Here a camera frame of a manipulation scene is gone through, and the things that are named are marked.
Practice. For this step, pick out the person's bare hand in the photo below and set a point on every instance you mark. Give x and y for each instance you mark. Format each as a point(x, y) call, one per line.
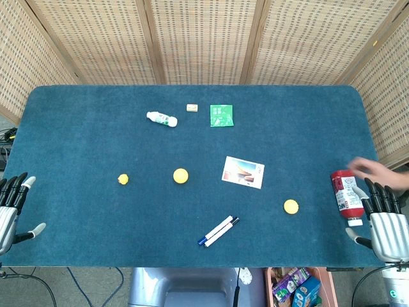
point(378, 172)

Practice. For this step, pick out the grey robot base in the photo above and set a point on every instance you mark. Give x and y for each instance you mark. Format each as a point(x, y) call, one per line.
point(191, 288)

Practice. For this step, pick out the blue snack box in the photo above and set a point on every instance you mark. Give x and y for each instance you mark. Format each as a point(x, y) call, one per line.
point(306, 292)

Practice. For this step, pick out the green foil packet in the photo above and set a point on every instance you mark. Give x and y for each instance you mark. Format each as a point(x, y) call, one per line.
point(221, 115)

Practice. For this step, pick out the yellow ball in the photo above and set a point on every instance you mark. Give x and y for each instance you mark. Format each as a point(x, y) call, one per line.
point(180, 176)

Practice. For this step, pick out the small yellow eraser block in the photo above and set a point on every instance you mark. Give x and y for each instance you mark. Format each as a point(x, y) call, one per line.
point(192, 108)

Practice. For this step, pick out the white bottle with green label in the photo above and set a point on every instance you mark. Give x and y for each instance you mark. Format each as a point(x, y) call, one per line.
point(162, 119)

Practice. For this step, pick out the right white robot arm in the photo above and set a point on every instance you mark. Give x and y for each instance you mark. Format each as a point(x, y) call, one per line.
point(397, 288)

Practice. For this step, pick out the white marker with black cap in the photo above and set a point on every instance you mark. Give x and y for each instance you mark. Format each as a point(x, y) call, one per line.
point(223, 231)

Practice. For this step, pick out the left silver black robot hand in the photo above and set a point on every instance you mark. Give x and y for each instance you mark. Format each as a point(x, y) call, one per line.
point(8, 220)

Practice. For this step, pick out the palace picture postcard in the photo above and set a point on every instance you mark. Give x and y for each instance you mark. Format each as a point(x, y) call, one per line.
point(243, 172)

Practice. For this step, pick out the white power strip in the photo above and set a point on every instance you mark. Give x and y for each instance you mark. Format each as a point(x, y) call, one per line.
point(245, 275)

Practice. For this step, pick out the woven bamboo folding screen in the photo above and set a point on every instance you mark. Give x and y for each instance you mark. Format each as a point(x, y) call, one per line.
point(204, 41)

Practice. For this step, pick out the small yellow rubber duck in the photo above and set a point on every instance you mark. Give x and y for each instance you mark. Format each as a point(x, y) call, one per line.
point(123, 179)

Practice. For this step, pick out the pink plastic basket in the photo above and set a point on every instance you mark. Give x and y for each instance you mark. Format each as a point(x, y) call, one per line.
point(329, 288)

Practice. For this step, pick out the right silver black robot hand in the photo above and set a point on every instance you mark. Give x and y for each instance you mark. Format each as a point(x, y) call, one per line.
point(390, 236)

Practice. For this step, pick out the red ketchup bottle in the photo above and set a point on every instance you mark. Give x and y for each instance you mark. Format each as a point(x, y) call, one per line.
point(342, 195)

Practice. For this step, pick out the blue carpet table cover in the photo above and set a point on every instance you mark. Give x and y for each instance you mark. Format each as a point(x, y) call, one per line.
point(191, 150)

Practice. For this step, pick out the yellow fluted dish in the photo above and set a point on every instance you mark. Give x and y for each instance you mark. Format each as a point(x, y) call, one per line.
point(291, 206)

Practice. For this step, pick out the purple snack box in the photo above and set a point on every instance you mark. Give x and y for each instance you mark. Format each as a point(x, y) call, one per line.
point(289, 284)

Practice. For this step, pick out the person's forearm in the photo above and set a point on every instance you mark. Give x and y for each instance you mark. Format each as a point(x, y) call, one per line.
point(403, 182)

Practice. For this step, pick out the white marker with blue cap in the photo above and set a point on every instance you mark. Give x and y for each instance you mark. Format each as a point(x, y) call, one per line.
point(215, 228)

